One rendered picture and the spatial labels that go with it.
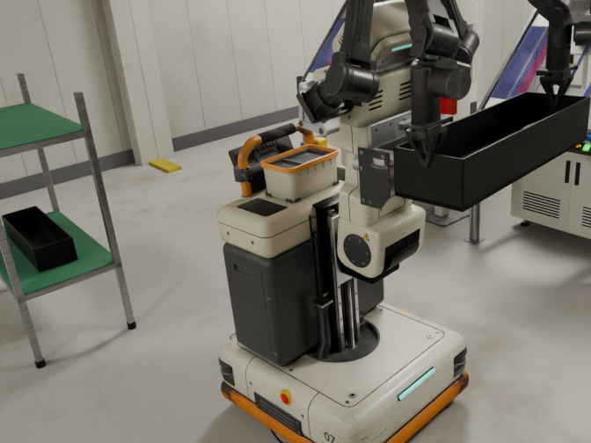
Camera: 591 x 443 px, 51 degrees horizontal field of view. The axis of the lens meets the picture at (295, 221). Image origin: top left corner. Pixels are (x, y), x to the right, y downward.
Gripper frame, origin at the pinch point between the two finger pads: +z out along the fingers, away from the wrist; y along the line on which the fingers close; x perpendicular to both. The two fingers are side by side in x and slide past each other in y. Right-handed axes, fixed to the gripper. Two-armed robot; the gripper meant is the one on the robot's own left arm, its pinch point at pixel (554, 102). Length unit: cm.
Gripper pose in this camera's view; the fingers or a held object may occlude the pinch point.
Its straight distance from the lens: 178.7
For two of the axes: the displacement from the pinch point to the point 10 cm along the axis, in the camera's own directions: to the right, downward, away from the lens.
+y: 7.2, -3.4, 6.1
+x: -6.9, -2.2, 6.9
